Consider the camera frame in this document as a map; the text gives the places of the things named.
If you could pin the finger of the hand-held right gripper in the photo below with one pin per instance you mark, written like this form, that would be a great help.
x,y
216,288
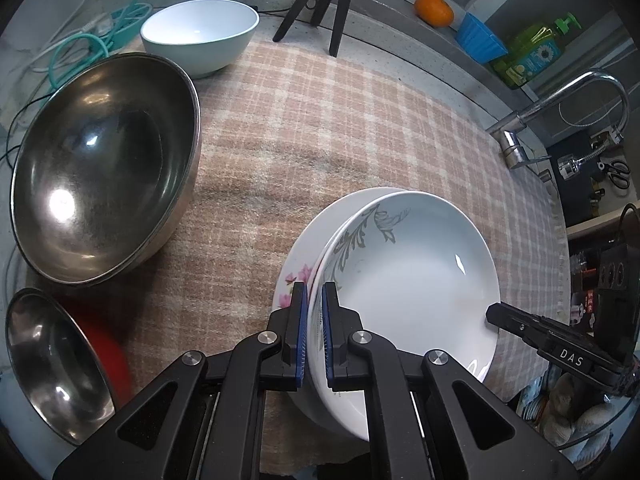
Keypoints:
x,y
565,352

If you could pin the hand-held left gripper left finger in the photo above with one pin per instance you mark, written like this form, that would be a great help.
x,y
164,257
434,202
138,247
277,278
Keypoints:
x,y
300,330

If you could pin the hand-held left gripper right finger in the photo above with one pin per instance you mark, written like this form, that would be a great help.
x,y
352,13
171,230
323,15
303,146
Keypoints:
x,y
327,330

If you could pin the pink blossom plate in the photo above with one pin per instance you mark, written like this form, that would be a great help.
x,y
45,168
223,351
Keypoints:
x,y
290,280

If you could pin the grey leaf print plate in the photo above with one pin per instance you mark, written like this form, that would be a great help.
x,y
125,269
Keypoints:
x,y
415,285

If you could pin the red bowl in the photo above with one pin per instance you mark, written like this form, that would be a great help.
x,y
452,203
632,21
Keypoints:
x,y
107,355

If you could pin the small steel bowl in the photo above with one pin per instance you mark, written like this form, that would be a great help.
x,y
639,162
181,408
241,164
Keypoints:
x,y
50,360

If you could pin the large steel bowl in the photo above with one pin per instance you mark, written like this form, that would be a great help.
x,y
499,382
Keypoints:
x,y
100,160

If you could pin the white bowl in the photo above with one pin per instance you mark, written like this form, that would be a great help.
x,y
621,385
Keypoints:
x,y
200,25

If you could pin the dark box red label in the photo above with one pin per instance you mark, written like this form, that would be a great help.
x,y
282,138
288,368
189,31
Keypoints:
x,y
586,307

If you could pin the beige lumpy bundle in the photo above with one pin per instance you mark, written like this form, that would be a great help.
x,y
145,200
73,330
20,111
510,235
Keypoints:
x,y
565,395

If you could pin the white shelf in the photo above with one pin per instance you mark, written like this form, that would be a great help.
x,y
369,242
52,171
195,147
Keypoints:
x,y
600,222

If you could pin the black scissors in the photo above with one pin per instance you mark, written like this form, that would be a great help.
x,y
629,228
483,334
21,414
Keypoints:
x,y
617,170

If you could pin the plaid cloth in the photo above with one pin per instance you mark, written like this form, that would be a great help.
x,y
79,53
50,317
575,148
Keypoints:
x,y
300,135

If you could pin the chrome faucet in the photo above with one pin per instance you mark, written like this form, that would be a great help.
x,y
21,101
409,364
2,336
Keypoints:
x,y
515,130

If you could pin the green dish soap bottle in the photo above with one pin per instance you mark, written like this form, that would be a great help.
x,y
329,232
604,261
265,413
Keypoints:
x,y
535,50

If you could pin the blue fluted cup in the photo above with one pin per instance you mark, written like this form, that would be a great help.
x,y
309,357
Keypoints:
x,y
477,37

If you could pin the orange fruit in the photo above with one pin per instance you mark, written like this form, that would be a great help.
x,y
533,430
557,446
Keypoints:
x,y
432,10

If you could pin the teal round power strip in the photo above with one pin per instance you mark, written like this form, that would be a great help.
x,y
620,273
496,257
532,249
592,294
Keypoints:
x,y
125,35

